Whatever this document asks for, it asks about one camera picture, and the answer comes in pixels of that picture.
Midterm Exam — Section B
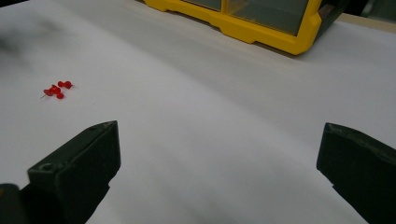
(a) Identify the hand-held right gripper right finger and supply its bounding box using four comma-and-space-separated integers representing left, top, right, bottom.
316, 122, 396, 224

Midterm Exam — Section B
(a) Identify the red pushpin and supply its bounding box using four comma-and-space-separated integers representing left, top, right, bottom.
57, 79, 75, 91
39, 88, 57, 101
50, 84, 65, 101

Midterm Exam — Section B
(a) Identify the yellow drawer organizer case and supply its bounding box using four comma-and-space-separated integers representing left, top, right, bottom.
143, 0, 353, 56

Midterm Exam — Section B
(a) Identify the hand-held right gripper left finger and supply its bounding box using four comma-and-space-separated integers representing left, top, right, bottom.
19, 120, 121, 224

